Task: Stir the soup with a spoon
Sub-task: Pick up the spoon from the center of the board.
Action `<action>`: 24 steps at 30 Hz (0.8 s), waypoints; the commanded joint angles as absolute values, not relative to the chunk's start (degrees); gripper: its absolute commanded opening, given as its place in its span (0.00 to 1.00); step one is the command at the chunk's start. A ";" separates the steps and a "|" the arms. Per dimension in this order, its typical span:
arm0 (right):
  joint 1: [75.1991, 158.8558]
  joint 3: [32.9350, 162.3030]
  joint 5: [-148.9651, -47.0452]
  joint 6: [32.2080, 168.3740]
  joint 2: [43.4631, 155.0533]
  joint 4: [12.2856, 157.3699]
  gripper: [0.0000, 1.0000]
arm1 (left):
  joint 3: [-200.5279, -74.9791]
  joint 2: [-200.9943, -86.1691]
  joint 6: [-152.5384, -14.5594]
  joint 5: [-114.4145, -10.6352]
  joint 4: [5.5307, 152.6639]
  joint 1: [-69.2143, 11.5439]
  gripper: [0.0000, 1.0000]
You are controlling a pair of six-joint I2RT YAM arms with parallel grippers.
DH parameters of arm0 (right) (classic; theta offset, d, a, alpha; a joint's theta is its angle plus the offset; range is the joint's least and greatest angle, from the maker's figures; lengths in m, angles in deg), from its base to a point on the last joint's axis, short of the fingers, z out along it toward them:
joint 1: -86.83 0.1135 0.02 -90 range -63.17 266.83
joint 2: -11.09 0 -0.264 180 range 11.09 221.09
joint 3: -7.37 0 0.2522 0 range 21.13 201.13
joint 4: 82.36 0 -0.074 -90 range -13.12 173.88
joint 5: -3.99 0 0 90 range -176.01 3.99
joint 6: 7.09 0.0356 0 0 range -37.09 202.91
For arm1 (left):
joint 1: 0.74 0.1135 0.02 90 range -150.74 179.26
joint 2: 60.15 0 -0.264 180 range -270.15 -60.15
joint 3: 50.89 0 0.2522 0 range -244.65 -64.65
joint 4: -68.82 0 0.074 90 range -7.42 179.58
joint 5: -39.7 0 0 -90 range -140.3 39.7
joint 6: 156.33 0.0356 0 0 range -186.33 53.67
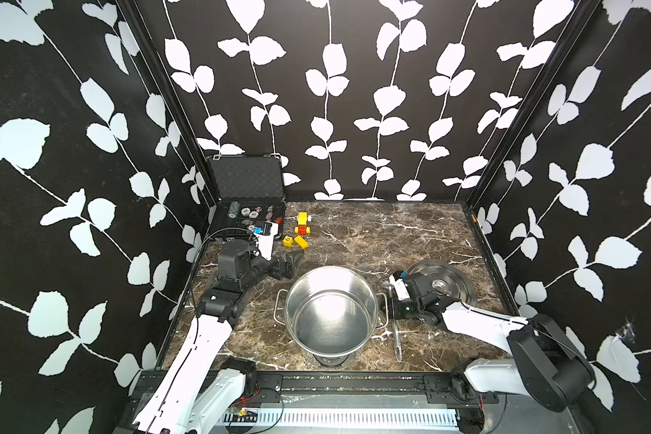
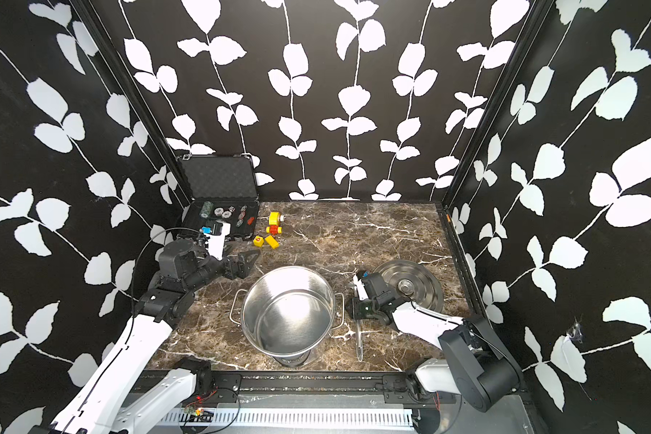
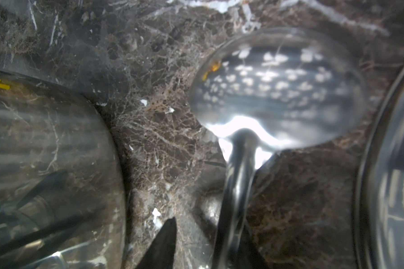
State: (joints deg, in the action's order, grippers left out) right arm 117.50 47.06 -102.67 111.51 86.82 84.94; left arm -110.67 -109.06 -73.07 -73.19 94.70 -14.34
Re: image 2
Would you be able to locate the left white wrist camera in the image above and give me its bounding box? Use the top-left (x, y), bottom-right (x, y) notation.
top-left (200, 221), bottom-right (231, 260)

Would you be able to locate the black front rail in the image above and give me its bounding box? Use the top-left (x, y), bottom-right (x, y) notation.
top-left (180, 371), bottom-right (461, 408)

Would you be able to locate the small yellow cube block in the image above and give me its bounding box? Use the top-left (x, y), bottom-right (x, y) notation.
top-left (253, 236), bottom-right (265, 248)

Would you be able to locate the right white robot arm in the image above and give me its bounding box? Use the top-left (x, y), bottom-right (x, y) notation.
top-left (346, 261), bottom-right (524, 412)

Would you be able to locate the yellow red toy block figure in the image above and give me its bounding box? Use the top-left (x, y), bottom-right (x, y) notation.
top-left (266, 212), bottom-right (284, 235)

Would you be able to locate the yellow flat toy brick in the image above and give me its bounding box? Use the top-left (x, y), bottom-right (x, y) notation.
top-left (265, 235), bottom-right (280, 249)

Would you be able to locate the stainless steel pot lid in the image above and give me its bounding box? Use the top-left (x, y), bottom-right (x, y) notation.
top-left (374, 260), bottom-right (444, 313)

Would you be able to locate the open black carrying case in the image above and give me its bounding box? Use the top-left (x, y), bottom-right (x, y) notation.
top-left (180, 156), bottom-right (260, 241)

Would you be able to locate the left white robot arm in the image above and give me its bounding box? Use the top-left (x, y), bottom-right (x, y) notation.
top-left (44, 235), bottom-right (260, 433)

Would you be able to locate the white slotted cable duct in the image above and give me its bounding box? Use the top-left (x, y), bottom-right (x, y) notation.
top-left (157, 408), bottom-right (413, 430)

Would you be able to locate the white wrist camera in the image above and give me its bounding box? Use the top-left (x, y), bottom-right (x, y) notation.
top-left (353, 271), bottom-right (369, 300)
top-left (200, 221), bottom-right (231, 260)

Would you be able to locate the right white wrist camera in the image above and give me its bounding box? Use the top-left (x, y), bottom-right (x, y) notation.
top-left (353, 271), bottom-right (369, 300)

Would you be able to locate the metal ladle spoon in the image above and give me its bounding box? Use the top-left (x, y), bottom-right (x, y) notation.
top-left (354, 320), bottom-right (363, 362)

